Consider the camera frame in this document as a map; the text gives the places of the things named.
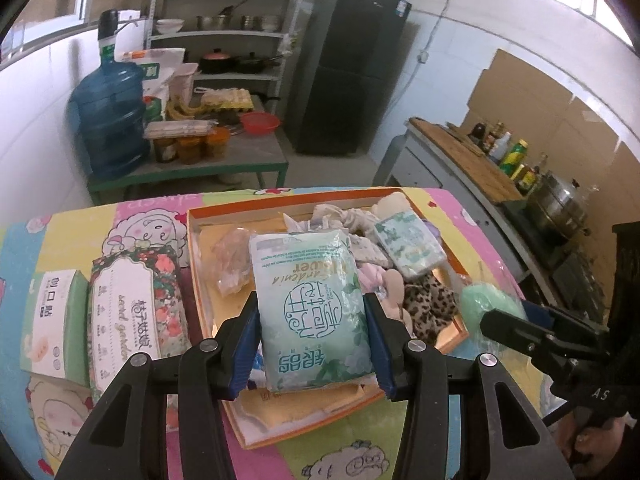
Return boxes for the dark refrigerator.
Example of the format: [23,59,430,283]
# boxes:
[285,0,413,156]

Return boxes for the blue water jug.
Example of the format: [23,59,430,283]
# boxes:
[67,57,151,181]

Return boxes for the green yellow bottle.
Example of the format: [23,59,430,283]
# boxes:
[499,139,530,178]

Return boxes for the clear jar dark contents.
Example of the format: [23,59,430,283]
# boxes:
[152,137,178,163]

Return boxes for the bunch of bananas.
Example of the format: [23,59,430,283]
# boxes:
[167,97,203,121]

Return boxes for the green white carton box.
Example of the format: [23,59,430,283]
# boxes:
[20,269,91,386]

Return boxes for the white sack green label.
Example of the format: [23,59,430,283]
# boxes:
[117,49,186,98]

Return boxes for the black water pump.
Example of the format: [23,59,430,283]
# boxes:
[97,10,121,63]

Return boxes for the red plastic basket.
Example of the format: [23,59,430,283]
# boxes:
[240,111,281,135]

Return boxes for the clear flat food box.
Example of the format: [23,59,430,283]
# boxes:
[144,120,218,139]

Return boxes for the pink plush rabbit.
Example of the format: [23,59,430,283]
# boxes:
[357,262,408,321]

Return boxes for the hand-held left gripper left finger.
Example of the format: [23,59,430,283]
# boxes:
[52,291,262,480]

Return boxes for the egg tray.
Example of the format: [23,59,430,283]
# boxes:
[200,87,253,111]

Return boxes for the white framed window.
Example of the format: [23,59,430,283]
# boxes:
[0,0,161,61]

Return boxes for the wooden cutting board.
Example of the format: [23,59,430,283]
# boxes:
[409,116,526,204]

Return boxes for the metal bowl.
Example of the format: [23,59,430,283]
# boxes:
[196,12,232,31]

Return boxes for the metal shelf rack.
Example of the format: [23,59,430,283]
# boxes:
[147,0,303,106]

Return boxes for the gold box tray orange rim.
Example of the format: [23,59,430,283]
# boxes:
[187,190,471,451]

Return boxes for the green bagged item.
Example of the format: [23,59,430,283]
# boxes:
[459,282,526,341]

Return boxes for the amber glass bottle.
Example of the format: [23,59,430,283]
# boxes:
[515,162,543,196]

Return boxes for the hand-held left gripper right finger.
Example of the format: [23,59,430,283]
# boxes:
[363,291,576,480]

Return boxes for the low green framed table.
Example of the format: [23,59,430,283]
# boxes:
[87,95,291,206]

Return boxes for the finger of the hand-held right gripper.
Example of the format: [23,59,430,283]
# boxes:
[480,309,566,361]
[522,300,608,341]

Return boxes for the white plastic bottle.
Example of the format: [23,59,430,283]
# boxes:
[489,131,512,163]

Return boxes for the black cooker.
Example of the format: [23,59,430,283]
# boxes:
[502,200,576,261]

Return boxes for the clear jar orange contents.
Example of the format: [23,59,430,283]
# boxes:
[177,135,203,165]
[202,127,231,158]

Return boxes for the small floral tissue packet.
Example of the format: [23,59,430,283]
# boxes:
[375,211,447,281]

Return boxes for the black pot red lid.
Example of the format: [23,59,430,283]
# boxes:
[199,49,236,75]

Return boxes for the person's right hand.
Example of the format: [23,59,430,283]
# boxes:
[557,405,638,478]

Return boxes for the floral print tissue pack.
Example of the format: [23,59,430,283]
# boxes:
[86,247,191,403]

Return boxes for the black frying pan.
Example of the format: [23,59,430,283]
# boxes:
[235,52,283,73]

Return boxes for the leopard print scrunchie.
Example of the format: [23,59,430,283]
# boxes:
[402,272,458,346]

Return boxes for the steel steamer pot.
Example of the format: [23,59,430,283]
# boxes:
[525,170,591,243]

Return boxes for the large mint tissue pack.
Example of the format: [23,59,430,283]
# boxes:
[248,228,376,393]

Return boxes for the plain white sack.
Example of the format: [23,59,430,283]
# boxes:
[160,62,200,111]

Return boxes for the large cardboard sheet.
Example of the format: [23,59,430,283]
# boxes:
[467,49,573,161]

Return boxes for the clear plastic packet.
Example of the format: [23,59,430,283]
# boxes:
[210,227,258,296]

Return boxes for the grey kitchen cabinet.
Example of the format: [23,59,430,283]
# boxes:
[372,117,616,331]

